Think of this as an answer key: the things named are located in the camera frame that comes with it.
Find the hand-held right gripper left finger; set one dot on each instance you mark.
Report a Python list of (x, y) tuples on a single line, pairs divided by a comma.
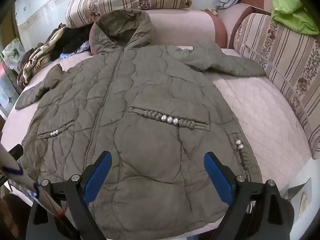
[(96, 177)]

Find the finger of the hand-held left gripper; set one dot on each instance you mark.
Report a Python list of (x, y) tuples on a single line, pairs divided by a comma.
[(16, 152)]

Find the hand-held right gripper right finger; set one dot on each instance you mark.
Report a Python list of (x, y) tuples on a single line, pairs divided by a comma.
[(217, 177)]

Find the olive quilted jacket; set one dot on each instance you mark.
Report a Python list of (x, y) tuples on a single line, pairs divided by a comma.
[(150, 105)]

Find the white rod with blue marks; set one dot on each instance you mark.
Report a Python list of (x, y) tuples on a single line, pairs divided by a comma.
[(25, 180)]

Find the wooden door with leaded glass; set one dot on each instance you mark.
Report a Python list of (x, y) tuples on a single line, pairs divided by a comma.
[(6, 87)]

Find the brown patterned blanket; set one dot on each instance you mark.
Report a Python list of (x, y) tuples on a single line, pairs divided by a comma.
[(35, 57)]

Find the green printed box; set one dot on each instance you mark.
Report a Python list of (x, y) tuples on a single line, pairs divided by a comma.
[(13, 51)]

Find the blue plastic bag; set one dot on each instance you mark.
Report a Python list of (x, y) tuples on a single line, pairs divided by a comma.
[(83, 47)]

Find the black cloth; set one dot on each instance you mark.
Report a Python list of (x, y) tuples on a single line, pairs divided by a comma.
[(72, 38)]

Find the pink maroon backrest cushion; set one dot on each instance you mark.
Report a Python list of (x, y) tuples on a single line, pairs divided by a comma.
[(175, 27), (240, 7)]

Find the beige patterned cloth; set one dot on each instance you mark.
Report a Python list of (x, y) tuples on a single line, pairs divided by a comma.
[(212, 11)]

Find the light blue cloth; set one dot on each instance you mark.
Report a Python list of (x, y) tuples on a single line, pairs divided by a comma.
[(228, 0)]

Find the green cloth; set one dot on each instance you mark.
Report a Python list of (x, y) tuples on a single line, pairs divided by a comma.
[(290, 10)]

